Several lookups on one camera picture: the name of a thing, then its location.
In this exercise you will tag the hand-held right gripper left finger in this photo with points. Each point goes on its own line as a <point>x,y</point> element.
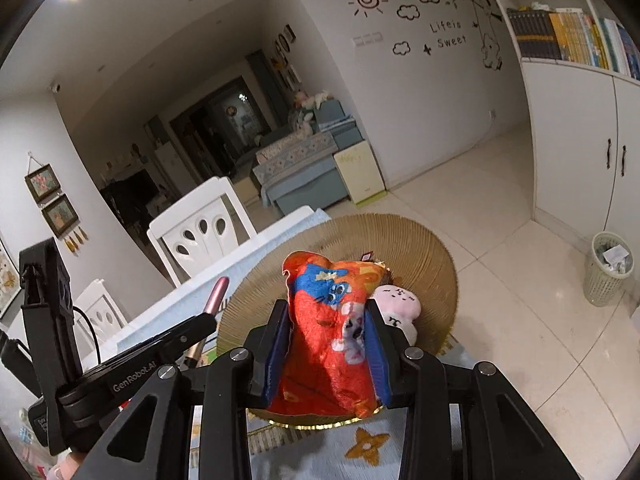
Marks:
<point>272,355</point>

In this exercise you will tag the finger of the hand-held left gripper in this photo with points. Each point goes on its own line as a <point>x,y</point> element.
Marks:
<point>192,332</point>

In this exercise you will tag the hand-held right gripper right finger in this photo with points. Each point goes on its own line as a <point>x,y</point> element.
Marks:
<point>377,355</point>

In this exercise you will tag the rose pink metallic wand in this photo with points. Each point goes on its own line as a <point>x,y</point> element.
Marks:
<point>216,292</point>

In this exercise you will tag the orange snack bag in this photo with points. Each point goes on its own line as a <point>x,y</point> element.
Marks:
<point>320,340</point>

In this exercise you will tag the woven brown basket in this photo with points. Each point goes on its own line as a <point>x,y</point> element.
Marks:
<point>350,240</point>

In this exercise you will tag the white desktop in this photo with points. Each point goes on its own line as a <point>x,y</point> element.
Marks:
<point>170,310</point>

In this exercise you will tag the person's left hand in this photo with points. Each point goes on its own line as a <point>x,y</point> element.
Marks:
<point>62,471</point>

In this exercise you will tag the white wooden chair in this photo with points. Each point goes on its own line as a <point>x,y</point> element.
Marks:
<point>102,310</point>
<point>200,230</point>

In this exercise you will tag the pink plush toy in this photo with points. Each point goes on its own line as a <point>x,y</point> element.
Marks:
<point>397,305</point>

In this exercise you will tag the yellow hanging tassels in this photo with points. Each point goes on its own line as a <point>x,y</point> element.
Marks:
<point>75,242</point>

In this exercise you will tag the blue patterned tablecloth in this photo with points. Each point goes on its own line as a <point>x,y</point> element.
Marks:
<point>450,440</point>

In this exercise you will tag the black television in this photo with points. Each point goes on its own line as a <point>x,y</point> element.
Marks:
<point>127,190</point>

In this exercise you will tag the white refrigerator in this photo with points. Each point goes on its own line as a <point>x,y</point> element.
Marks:
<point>172,165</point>

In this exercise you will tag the cream white board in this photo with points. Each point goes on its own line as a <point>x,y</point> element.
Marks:
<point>360,172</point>

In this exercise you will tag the blue sofa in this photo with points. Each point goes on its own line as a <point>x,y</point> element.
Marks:
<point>300,170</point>

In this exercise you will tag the dark glass door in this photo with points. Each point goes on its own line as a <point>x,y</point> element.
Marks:
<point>225,120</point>

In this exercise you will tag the white mesh wastebasket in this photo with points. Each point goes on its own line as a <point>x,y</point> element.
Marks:
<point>605,285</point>

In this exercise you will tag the white crumpled paper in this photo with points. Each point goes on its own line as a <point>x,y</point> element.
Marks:
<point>615,257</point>

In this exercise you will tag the white stuffed animal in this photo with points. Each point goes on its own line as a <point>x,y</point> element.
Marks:
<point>312,100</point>

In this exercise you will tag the white bookshelf cabinet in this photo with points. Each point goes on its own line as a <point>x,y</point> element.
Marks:
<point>570,160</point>

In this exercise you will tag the row of black books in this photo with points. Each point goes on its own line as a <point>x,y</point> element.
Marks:
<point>535,35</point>

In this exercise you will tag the row of yellow books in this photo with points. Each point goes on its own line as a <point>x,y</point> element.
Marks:
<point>577,37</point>

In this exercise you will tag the row of blue white books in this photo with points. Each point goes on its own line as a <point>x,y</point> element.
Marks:
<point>622,50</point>

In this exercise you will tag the large framed wall poster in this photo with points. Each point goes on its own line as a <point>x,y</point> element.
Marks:
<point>9,285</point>

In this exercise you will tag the small framed wall picture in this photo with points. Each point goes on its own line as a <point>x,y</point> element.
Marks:
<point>42,183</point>
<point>59,214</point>

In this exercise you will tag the white ceiling camera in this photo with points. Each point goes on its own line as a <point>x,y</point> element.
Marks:
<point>55,87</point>

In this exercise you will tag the cluster of small wall pictures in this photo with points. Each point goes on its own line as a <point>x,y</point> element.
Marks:
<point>287,55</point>

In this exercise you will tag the white wall switch panel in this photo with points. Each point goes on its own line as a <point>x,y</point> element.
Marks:
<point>367,38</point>

